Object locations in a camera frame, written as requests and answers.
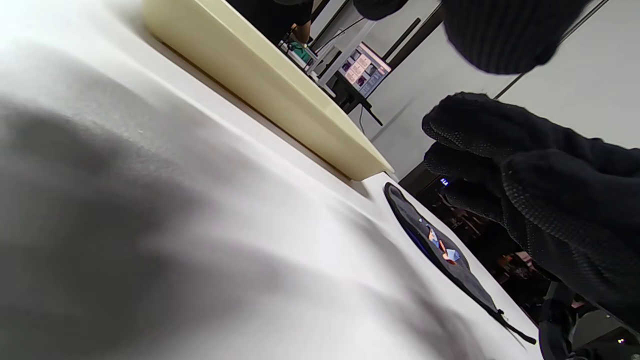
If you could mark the blue and grey hand towel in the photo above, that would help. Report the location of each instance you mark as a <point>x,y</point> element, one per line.
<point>410,220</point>

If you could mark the black monitor stand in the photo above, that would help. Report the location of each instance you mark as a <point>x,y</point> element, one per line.
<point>352,97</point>

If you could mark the computer monitor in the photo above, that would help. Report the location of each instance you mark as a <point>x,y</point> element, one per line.
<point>365,70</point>

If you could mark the person's left hand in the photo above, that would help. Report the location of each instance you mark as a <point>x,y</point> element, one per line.
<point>575,210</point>

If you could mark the cream plastic tray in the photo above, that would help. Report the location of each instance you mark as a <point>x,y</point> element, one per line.
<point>260,75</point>

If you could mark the green bag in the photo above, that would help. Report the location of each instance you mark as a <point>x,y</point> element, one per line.
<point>300,52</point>

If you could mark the blue and orange paper scraps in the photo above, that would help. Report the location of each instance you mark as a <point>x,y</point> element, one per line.
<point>450,255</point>

